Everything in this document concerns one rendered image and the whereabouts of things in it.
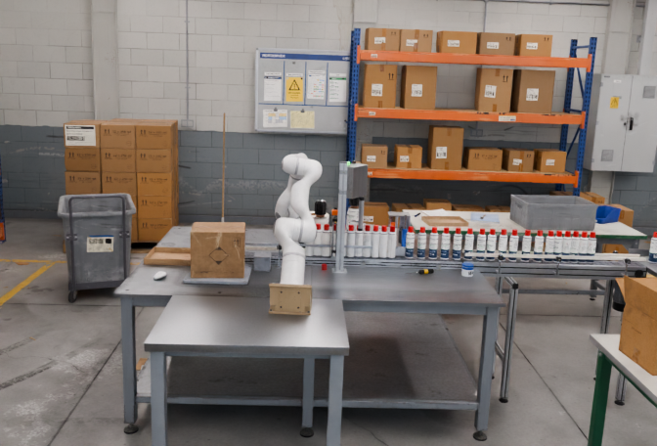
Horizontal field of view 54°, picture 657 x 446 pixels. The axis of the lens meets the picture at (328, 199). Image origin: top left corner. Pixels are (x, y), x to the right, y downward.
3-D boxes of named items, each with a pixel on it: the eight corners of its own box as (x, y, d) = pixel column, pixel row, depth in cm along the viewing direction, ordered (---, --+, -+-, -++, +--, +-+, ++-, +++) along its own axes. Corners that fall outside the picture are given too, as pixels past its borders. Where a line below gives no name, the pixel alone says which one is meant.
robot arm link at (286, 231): (307, 255, 334) (310, 216, 347) (271, 250, 331) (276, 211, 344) (303, 266, 344) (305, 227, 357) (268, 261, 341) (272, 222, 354)
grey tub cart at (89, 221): (63, 277, 618) (59, 178, 600) (132, 272, 641) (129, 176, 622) (61, 309, 537) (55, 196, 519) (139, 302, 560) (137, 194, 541)
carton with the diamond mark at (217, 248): (244, 265, 392) (245, 222, 387) (243, 278, 369) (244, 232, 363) (194, 265, 389) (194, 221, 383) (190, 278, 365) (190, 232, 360)
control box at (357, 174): (367, 195, 397) (368, 164, 393) (352, 199, 383) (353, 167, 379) (352, 193, 402) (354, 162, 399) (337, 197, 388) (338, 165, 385)
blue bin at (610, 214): (603, 217, 587) (605, 204, 585) (620, 222, 573) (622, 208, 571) (584, 220, 574) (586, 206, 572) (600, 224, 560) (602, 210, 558)
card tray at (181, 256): (200, 253, 420) (200, 247, 419) (193, 265, 394) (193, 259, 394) (153, 252, 419) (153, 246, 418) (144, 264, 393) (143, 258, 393)
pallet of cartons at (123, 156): (184, 234, 789) (183, 119, 761) (177, 253, 708) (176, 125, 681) (81, 234, 772) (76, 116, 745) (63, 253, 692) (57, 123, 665)
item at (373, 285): (449, 237, 496) (449, 234, 495) (505, 307, 349) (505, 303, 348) (173, 228, 490) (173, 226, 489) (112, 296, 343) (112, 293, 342)
